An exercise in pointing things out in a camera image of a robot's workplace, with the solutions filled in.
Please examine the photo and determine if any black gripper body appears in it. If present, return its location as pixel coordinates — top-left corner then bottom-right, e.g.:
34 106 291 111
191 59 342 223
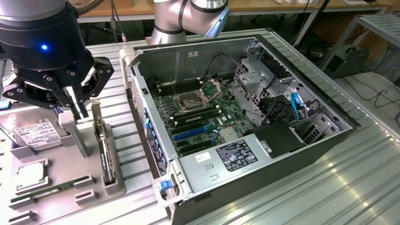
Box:
0 11 95 91

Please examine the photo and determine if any graphics card with black cooler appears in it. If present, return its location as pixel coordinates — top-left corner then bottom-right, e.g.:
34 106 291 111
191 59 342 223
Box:
89 98 117 186

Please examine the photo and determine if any blue disk carrier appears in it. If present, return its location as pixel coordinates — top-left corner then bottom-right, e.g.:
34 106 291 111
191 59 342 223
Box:
0 100 65 117

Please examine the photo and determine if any silver hard disk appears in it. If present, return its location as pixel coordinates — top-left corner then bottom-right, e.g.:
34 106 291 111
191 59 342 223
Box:
0 106 70 151

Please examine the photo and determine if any black office chair base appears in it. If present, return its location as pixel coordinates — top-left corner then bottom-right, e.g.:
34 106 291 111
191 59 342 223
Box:
77 22 122 43

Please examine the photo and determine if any thin metal locking lever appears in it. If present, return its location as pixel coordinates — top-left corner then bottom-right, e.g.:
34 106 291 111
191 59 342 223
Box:
169 77 181 99

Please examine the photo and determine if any CPU socket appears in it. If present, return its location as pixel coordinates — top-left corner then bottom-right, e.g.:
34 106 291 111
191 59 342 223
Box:
177 92 203 111

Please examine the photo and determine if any grey plastic parts rack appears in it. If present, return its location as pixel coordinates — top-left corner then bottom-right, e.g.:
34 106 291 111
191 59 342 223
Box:
0 99 127 225

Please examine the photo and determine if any silver CPU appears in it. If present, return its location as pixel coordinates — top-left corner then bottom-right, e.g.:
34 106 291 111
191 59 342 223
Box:
15 162 45 190

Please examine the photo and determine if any installed black RAM stick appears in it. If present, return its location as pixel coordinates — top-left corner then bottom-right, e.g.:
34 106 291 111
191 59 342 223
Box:
171 106 221 125

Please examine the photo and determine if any metal socket cover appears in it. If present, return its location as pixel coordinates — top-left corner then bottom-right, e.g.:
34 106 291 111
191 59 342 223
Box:
198 78 225 104

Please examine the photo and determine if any blue expansion slot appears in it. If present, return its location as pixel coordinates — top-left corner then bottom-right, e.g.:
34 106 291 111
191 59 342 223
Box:
171 125 210 142

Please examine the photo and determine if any green RAM stick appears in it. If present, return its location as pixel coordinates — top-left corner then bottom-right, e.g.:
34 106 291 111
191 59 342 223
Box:
9 175 89 203

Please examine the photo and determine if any green motherboard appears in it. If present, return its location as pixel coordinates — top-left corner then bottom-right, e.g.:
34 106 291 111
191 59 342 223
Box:
151 77 255 158

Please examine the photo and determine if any black expansion slot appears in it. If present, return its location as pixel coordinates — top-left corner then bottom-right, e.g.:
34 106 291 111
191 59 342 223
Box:
178 138 217 153

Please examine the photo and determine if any metal disk bay cage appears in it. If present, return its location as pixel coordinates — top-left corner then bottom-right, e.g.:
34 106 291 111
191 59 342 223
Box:
231 57 301 125

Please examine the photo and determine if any silver chipset heatsink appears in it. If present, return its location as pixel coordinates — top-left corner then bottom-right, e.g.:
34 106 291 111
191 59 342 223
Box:
218 127 242 142

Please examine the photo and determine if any grey power supply unit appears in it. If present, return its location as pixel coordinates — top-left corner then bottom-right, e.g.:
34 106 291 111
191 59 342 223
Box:
177 138 273 195

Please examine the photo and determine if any wooden desk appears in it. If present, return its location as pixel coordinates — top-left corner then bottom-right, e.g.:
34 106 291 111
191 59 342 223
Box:
75 0 393 17

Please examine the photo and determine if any open black PC case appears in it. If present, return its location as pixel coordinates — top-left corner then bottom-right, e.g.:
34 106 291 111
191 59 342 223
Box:
119 34 359 225

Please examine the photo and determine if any black box device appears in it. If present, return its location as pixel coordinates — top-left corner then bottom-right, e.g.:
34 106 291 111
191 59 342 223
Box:
323 45 370 80

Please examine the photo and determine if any grey metal shelf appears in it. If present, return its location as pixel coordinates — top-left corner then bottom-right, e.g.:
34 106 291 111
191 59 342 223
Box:
318 14 400 71

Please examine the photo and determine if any grey hanging cable with plug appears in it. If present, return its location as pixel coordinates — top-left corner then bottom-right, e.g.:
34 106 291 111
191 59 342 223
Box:
109 0 127 42

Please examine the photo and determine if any black looped wire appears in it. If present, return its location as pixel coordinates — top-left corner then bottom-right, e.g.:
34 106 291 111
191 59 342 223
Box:
201 53 239 81

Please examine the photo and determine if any blue wire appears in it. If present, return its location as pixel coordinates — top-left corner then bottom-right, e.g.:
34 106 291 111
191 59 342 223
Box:
289 92 302 122

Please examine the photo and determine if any black cable on white table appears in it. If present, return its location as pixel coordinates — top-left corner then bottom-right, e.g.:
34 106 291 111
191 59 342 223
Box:
341 76 400 106

